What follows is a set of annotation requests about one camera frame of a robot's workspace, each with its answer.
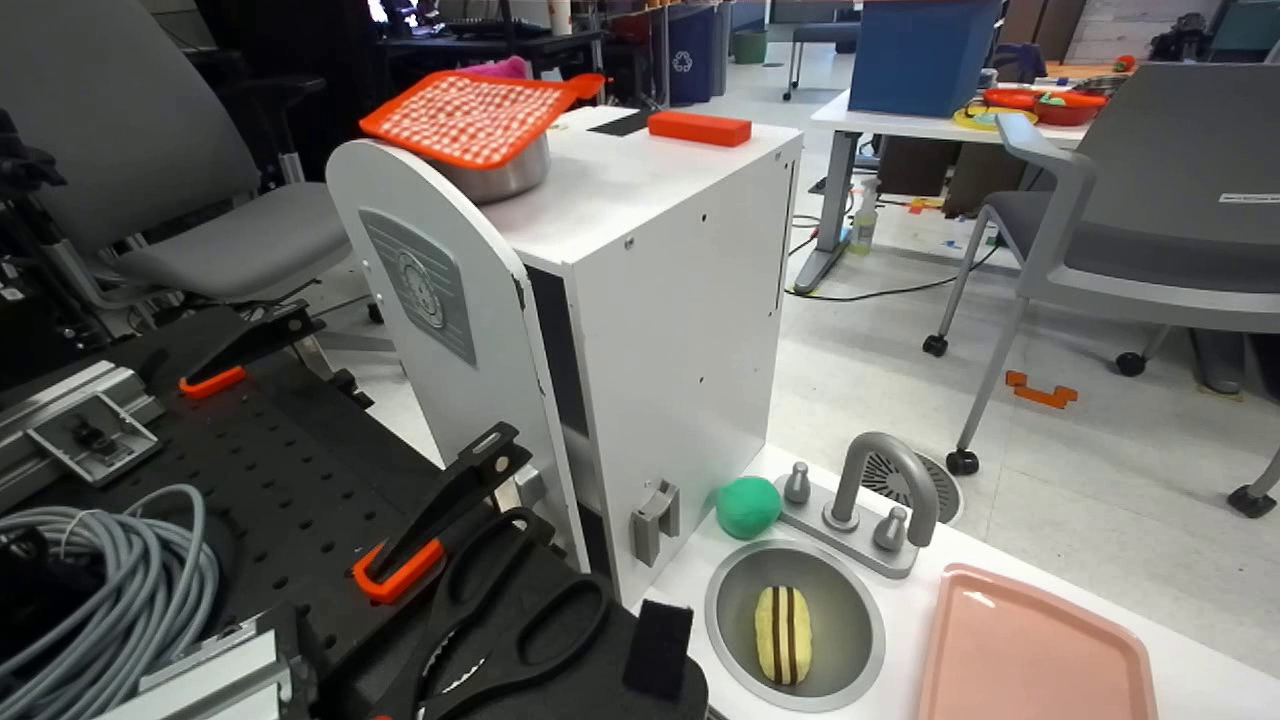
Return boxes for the orange rectangular block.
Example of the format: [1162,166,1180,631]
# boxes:
[644,109,756,148]

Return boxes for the red checkered pot holder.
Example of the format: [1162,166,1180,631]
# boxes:
[355,66,611,174]

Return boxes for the white toy cabinet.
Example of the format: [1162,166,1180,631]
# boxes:
[324,102,804,616]

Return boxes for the green toy ball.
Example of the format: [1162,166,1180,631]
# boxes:
[710,472,785,544]

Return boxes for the black square patch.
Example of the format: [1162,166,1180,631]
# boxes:
[583,102,654,141]

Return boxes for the grey toy faucet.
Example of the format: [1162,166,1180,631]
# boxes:
[776,429,964,579]

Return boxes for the black scissors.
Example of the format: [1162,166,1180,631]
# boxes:
[411,505,617,720]

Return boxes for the small black box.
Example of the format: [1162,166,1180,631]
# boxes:
[620,596,699,704]

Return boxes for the yellow striped toy macaron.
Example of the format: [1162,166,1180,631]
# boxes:
[751,579,816,693]

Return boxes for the blue recycling bin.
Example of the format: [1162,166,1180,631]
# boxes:
[662,2,733,109]

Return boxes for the round burner with yellow stripes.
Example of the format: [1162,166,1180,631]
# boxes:
[699,536,886,713]

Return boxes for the white desk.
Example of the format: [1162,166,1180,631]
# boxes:
[785,89,1092,300]

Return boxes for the orange floor tape mark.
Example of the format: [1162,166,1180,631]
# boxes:
[1001,366,1080,412]

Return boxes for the blue storage bin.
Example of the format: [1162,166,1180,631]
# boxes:
[848,0,1009,119]

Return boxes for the orange plastic container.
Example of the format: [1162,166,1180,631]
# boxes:
[981,78,1112,129]

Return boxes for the pink plastic tray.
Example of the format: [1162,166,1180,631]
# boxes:
[916,560,1161,720]

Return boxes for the metal plate with label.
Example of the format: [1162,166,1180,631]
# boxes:
[22,390,165,488]

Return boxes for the grey plastic chair with casters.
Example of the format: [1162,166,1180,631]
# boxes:
[919,54,1280,520]

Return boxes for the grey fabric office chair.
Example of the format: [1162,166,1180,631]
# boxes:
[0,0,355,313]

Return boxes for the white toy kitchen counter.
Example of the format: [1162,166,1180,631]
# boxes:
[636,444,1280,720]

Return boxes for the black clamp orange handle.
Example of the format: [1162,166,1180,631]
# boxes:
[176,300,326,408]
[349,421,537,611]

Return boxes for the grey cable bundle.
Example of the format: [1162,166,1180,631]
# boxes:
[0,480,225,720]

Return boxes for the aluminium extrusion rail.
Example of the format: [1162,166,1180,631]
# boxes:
[0,355,165,512]

